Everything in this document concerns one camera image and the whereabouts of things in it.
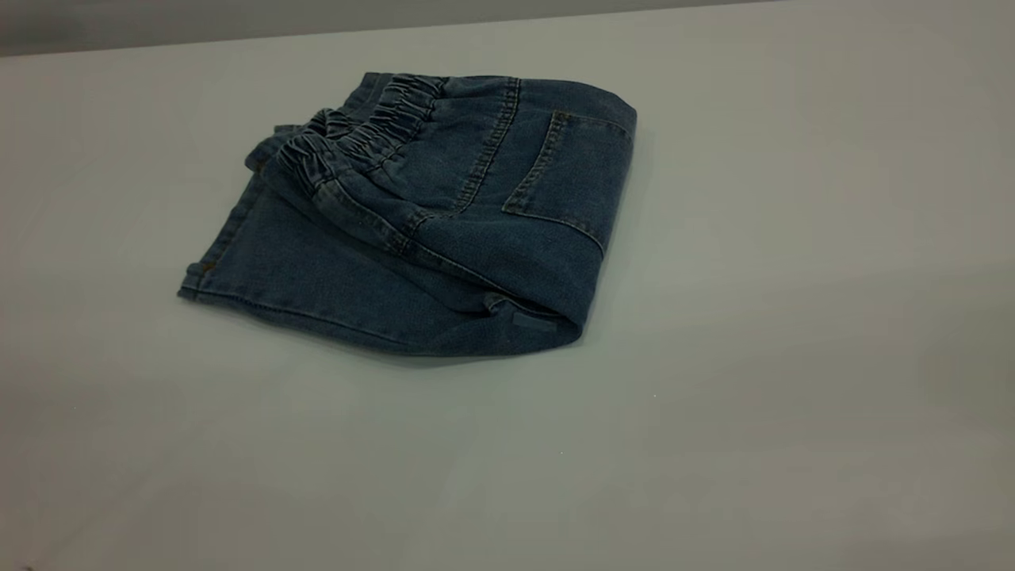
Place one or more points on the blue denim pants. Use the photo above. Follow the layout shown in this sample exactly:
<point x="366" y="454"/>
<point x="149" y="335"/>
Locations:
<point x="444" y="238"/>

